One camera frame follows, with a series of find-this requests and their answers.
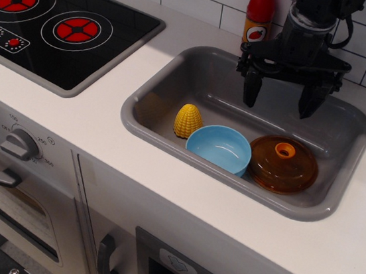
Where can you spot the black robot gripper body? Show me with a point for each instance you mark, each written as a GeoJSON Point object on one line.
{"type": "Point", "coordinates": [299, 53]}

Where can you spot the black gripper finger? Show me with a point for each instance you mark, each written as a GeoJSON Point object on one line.
{"type": "Point", "coordinates": [313, 96]}
{"type": "Point", "coordinates": [252, 84]}

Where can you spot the yellow toy corn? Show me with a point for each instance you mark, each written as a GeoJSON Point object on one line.
{"type": "Point", "coordinates": [187, 121]}

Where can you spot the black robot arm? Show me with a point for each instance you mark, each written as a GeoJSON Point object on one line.
{"type": "Point", "coordinates": [319, 3]}

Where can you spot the light blue bowl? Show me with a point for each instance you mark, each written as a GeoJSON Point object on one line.
{"type": "Point", "coordinates": [223, 146]}

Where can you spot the red ketchup bottle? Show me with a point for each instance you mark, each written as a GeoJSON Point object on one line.
{"type": "Point", "coordinates": [258, 20]}

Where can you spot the orange transparent pot lid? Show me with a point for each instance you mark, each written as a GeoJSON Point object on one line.
{"type": "Point", "coordinates": [282, 165]}

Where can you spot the black toy stove top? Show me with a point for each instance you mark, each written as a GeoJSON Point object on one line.
{"type": "Point", "coordinates": [66, 45]}

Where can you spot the grey oven knob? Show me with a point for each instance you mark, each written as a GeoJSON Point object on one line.
{"type": "Point", "coordinates": [20, 144]}

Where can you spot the toy oven door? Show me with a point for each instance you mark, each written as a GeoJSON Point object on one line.
{"type": "Point", "coordinates": [41, 220]}

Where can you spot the grey cabinet door handle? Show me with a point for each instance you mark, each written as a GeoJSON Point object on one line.
{"type": "Point", "coordinates": [106, 249]}

